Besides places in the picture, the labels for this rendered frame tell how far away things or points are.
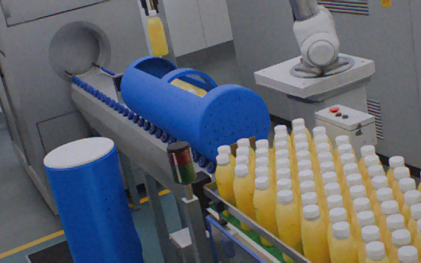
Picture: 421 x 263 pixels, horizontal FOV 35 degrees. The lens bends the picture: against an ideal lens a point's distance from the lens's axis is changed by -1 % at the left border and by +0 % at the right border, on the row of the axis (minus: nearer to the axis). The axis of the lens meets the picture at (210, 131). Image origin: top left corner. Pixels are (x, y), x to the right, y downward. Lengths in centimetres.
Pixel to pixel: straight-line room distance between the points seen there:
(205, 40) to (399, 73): 435
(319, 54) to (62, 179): 110
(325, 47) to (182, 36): 535
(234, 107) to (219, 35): 586
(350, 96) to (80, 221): 127
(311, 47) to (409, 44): 132
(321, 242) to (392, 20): 244
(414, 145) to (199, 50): 438
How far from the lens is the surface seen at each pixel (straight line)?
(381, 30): 405
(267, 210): 187
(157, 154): 285
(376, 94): 425
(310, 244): 168
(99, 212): 258
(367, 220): 159
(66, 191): 256
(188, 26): 794
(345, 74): 290
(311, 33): 268
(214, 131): 228
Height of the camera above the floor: 186
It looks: 19 degrees down
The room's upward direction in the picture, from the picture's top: 12 degrees counter-clockwise
